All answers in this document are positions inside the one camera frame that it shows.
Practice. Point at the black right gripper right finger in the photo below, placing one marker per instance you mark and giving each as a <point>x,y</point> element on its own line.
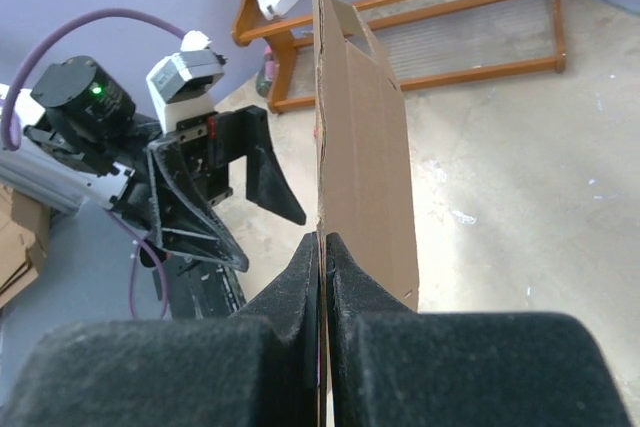
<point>392,366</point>

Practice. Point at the pink capped green can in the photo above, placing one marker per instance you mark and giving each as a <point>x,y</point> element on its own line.
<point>265,76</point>

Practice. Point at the orange wooden rack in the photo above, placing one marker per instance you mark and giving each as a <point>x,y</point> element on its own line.
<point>429,43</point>

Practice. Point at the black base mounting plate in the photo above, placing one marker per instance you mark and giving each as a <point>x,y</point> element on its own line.
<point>188,289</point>

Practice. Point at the medium folded cardboard box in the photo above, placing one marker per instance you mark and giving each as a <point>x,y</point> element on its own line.
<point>25,225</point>

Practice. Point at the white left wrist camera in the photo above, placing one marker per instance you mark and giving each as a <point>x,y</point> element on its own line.
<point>179,84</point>

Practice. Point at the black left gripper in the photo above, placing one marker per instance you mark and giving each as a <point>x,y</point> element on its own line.
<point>189,174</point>

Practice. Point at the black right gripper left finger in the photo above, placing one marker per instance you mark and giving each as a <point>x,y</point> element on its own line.
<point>257,367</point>

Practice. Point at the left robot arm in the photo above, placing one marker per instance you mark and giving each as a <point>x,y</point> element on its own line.
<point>90,124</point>

